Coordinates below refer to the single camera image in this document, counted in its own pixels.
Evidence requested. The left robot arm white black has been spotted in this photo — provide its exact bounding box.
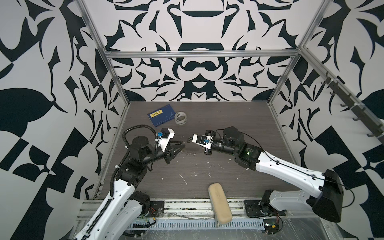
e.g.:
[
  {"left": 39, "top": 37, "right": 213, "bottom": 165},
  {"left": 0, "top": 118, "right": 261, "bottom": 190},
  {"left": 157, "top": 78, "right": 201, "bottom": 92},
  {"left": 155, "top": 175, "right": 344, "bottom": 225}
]
[{"left": 74, "top": 136, "right": 185, "bottom": 240}]

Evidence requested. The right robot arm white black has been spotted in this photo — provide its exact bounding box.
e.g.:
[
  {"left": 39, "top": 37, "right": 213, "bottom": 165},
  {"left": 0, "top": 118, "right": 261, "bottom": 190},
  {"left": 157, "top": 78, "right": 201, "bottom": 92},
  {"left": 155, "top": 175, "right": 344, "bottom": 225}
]
[{"left": 188, "top": 127, "right": 345, "bottom": 223}]

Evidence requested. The patterned tape roll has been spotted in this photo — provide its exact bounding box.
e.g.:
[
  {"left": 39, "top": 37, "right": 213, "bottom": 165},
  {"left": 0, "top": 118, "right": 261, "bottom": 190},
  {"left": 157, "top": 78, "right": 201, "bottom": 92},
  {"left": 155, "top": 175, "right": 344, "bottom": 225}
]
[{"left": 174, "top": 112, "right": 187, "bottom": 126}]

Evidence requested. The blue booklet yellow label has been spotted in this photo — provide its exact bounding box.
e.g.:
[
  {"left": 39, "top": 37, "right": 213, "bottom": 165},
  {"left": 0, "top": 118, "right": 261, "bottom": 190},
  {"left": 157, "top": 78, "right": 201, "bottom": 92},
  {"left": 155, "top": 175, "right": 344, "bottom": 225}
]
[{"left": 148, "top": 104, "right": 176, "bottom": 128}]

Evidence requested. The beige glasses case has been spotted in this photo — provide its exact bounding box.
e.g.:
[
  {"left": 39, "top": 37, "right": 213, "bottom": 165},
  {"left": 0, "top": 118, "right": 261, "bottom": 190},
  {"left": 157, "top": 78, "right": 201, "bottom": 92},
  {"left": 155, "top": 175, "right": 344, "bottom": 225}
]
[{"left": 208, "top": 183, "right": 233, "bottom": 225}]

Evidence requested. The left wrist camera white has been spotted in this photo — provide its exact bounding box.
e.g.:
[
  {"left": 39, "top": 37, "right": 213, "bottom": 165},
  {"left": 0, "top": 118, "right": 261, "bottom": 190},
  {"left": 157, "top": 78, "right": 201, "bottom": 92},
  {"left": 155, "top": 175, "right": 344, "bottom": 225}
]
[{"left": 157, "top": 128, "right": 175, "bottom": 152}]

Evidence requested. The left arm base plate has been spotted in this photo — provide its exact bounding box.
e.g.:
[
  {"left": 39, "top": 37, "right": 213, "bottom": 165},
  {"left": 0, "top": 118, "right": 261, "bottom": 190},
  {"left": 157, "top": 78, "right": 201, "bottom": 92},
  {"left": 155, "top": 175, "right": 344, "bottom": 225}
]
[{"left": 141, "top": 201, "right": 165, "bottom": 218}]

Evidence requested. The white slotted cable duct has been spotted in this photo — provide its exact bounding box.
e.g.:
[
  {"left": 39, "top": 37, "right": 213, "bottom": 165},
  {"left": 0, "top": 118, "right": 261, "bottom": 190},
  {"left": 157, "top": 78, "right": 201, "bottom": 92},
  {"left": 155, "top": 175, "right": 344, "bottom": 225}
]
[{"left": 128, "top": 219, "right": 265, "bottom": 231}]

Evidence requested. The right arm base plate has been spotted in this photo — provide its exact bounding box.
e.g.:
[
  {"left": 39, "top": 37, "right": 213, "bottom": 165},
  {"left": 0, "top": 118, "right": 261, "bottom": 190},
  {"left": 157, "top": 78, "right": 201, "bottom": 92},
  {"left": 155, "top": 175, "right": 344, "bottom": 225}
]
[{"left": 244, "top": 200, "right": 286, "bottom": 218}]

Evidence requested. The small circuit board with wires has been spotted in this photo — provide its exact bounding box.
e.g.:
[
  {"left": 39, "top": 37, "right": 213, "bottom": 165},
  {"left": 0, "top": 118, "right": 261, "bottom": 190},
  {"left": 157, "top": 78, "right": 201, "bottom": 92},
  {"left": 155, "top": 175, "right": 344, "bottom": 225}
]
[{"left": 263, "top": 218, "right": 284, "bottom": 236}]

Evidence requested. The black wall hook rack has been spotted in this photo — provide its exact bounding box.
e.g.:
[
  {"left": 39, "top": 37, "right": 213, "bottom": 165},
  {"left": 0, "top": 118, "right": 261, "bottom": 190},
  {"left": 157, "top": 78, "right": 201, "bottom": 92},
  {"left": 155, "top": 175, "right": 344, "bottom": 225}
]
[{"left": 322, "top": 71, "right": 384, "bottom": 145}]

